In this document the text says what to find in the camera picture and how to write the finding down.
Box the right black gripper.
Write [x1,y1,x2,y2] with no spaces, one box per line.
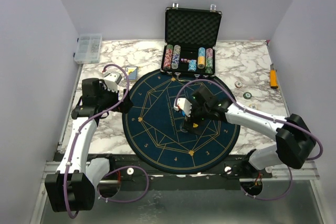
[181,98,211,135]

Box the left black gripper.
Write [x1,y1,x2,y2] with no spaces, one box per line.
[98,82,133,113]

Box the red white poker chip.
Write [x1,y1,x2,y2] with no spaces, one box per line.
[235,81,243,88]

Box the green poker chip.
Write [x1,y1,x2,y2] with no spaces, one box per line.
[243,92,252,100]

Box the yellow white poker chip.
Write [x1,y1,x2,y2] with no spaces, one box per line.
[249,104,259,110]

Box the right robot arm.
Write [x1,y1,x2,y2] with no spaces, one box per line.
[174,87,316,178]

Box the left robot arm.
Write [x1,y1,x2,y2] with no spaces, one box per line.
[45,78,133,218]

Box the blue playing card box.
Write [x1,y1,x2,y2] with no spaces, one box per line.
[125,66,138,81]

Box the light blue chip stack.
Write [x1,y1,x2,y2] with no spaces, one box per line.
[188,59,197,72]

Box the pink green chip stack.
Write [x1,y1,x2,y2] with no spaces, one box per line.
[205,48,213,74]

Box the yellow chip stack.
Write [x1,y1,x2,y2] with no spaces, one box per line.
[197,47,206,69]

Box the row of dice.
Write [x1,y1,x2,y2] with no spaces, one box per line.
[181,58,190,63]

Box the clear plastic organizer box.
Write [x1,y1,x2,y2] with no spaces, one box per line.
[74,34,102,65]

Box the round blue poker mat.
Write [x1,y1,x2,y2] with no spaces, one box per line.
[122,70,240,174]

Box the red white chip stack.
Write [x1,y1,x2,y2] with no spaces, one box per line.
[163,45,173,70]

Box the blue grey chip stack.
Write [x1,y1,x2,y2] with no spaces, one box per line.
[171,45,181,69]

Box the black aluminium chip case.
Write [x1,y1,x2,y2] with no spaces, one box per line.
[160,3,222,78]

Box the orange utility knife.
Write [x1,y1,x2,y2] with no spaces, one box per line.
[269,63,278,89]

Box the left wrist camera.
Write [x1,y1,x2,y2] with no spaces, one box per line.
[103,72,122,93]

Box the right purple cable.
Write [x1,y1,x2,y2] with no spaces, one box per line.
[176,79,324,200]

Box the black mounting base rail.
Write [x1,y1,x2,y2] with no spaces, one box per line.
[88,154,272,191]

